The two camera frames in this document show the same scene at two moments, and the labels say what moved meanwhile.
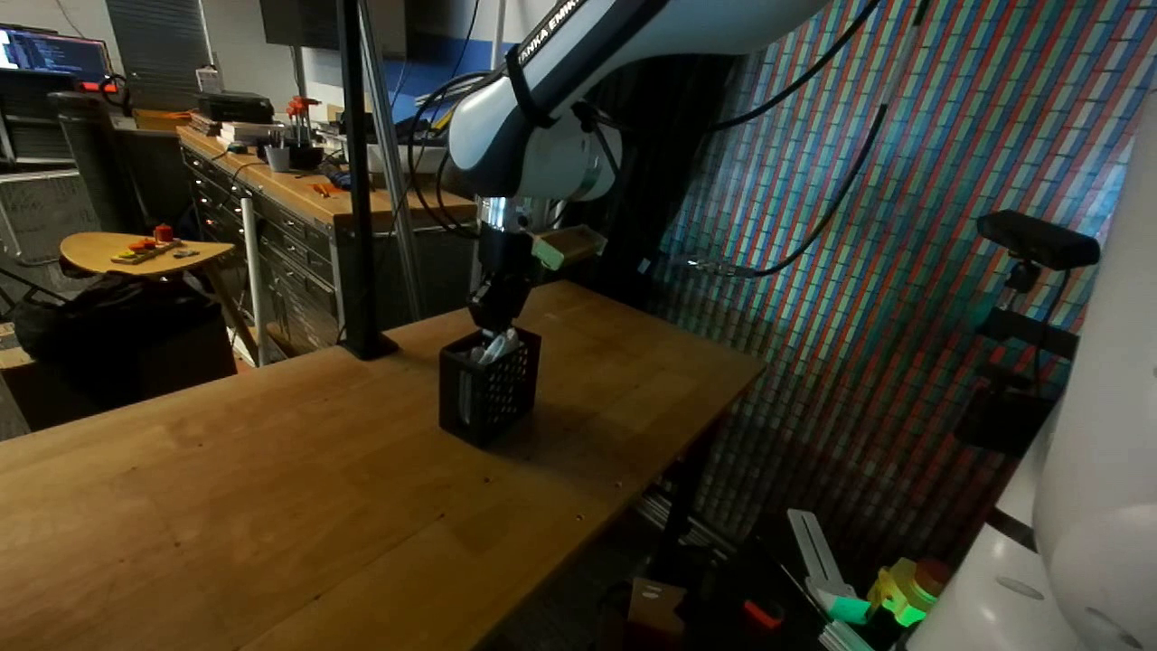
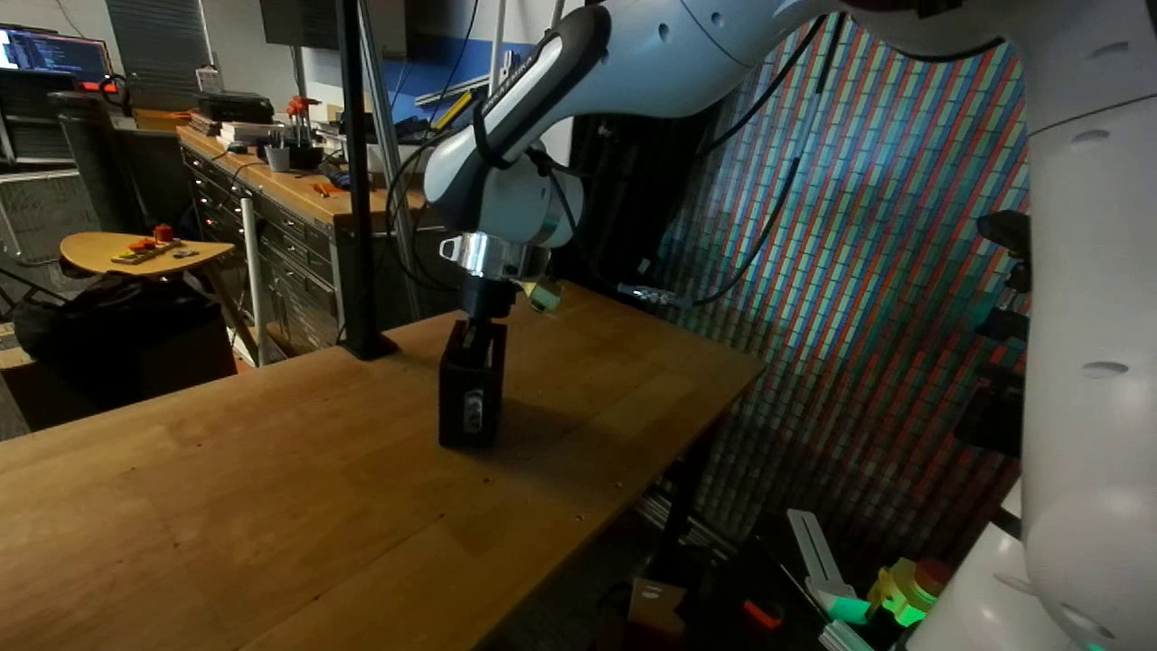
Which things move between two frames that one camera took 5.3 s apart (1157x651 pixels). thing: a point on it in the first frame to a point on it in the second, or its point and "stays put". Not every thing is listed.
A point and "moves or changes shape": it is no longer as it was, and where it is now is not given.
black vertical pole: x=365 y=343 stays put
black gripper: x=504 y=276 stays put
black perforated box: x=491 y=381 moves or changes shape
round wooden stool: x=129 y=256 stays put
